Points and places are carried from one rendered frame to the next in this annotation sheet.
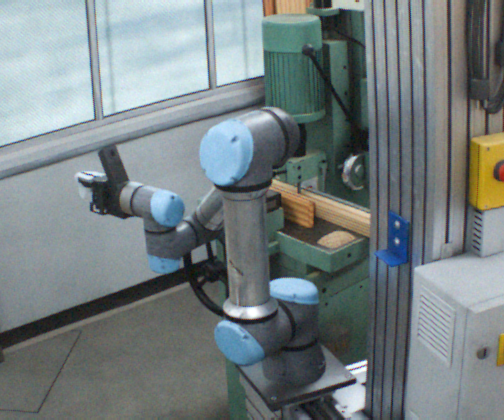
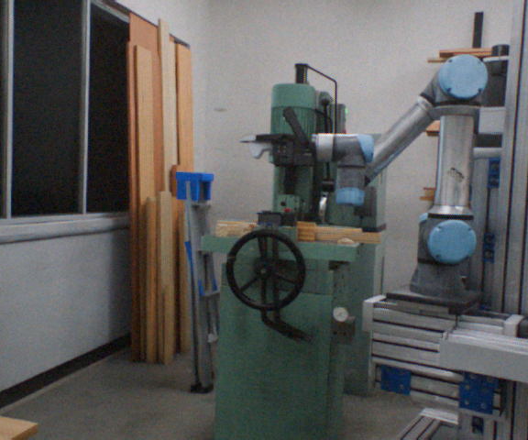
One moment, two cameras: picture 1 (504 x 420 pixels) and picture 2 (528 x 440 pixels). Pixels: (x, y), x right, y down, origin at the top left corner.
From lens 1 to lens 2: 1.76 m
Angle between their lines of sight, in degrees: 41
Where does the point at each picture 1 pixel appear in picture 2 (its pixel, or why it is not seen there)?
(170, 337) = (82, 415)
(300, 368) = (458, 280)
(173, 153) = (62, 259)
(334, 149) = (309, 192)
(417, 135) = not seen: outside the picture
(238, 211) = (467, 124)
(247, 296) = (464, 197)
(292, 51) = (305, 106)
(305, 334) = not seen: hidden behind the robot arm
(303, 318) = not seen: hidden behind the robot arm
